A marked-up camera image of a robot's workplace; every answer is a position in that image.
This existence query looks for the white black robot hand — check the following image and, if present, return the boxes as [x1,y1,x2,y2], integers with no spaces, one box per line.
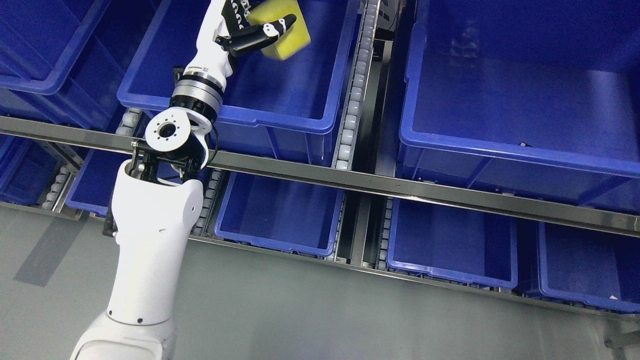
[183,0,297,93]

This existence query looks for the yellow foam block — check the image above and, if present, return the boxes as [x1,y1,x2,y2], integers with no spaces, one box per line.
[247,0,312,60]

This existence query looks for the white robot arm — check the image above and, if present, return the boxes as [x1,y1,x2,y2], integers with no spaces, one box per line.
[70,0,303,360]

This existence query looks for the steel shelf rack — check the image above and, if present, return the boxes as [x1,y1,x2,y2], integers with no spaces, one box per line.
[0,0,640,351]

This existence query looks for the blue plastic bin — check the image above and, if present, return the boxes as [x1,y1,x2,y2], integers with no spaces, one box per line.
[0,0,160,131]
[0,134,58,206]
[396,0,640,214]
[516,219,640,314]
[65,148,221,218]
[117,0,361,167]
[385,199,518,289]
[214,172,345,257]

